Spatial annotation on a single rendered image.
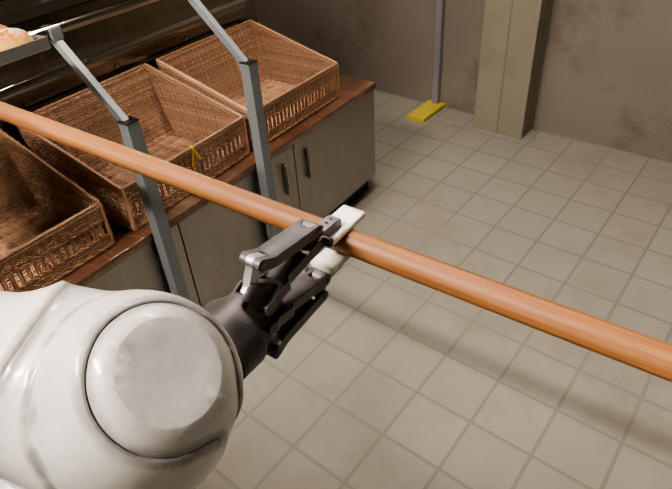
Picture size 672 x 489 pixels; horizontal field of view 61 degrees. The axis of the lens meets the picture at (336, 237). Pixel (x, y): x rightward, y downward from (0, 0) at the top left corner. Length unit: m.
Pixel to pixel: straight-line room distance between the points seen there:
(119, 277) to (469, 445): 1.17
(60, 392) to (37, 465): 0.05
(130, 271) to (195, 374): 1.57
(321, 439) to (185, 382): 1.64
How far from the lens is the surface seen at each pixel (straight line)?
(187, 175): 0.78
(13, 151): 2.07
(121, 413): 0.27
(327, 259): 0.64
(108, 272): 1.79
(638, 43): 3.30
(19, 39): 1.52
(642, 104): 3.39
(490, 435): 1.94
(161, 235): 1.79
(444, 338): 2.17
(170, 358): 0.28
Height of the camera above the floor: 1.58
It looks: 37 degrees down
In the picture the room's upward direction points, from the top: 4 degrees counter-clockwise
